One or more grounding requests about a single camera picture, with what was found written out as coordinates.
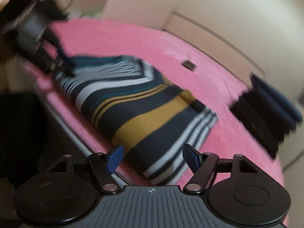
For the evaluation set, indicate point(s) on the black folded garments bottom stack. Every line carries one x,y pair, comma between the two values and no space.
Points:
266,124

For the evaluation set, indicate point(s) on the top navy folded garment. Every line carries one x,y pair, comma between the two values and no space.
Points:
280,106

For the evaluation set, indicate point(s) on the bed frame edge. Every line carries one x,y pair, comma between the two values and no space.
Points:
79,137

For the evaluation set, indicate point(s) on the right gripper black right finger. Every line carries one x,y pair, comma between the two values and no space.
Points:
206,166

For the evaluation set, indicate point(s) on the striped knit sweater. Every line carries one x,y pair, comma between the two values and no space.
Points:
132,104

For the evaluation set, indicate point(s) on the green box on floor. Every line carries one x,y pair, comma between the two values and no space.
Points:
92,14

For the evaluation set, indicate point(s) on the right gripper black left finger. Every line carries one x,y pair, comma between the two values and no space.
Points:
93,176

